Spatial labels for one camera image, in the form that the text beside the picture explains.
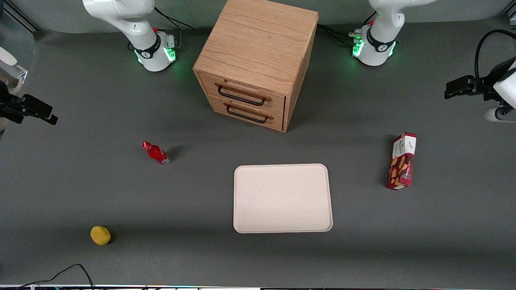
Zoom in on black floor cable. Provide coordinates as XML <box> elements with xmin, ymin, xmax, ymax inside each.
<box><xmin>15</xmin><ymin>264</ymin><xmax>96</xmax><ymax>289</ymax></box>

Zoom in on black arm base cables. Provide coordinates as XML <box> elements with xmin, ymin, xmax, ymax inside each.
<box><xmin>128</xmin><ymin>6</ymin><xmax>195</xmax><ymax>52</ymax></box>
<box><xmin>317</xmin><ymin>11</ymin><xmax>377</xmax><ymax>47</ymax></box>

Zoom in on red cookie box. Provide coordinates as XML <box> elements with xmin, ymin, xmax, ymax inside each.
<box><xmin>387</xmin><ymin>132</ymin><xmax>417</xmax><ymax>191</ymax></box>

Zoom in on yellow round sponge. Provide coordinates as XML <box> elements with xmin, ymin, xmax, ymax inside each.
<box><xmin>90</xmin><ymin>226</ymin><xmax>111</xmax><ymax>246</ymax></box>

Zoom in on black looped gripper cable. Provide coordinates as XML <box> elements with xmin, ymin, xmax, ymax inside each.
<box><xmin>474</xmin><ymin>29</ymin><xmax>516</xmax><ymax>81</ymax></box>

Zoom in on red soda bottle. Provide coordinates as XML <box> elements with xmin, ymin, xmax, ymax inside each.
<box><xmin>141</xmin><ymin>141</ymin><xmax>171</xmax><ymax>166</ymax></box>

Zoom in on cream rectangular tray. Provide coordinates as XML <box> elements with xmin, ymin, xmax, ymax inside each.
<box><xmin>233</xmin><ymin>163</ymin><xmax>334</xmax><ymax>234</ymax></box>

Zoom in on wooden drawer cabinet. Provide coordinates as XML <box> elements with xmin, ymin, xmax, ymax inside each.
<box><xmin>193</xmin><ymin>0</ymin><xmax>319</xmax><ymax>133</ymax></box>

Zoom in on wooden drawer with black handle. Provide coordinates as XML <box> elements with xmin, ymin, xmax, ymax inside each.
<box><xmin>208</xmin><ymin>95</ymin><xmax>284</xmax><ymax>132</ymax></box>
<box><xmin>198</xmin><ymin>73</ymin><xmax>286</xmax><ymax>117</ymax></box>

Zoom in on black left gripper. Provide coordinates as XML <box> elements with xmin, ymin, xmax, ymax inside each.
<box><xmin>445</xmin><ymin>68</ymin><xmax>509</xmax><ymax>102</ymax></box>

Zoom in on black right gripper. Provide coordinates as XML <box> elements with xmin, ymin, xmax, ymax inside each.
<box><xmin>0</xmin><ymin>80</ymin><xmax>58</xmax><ymax>125</ymax></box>

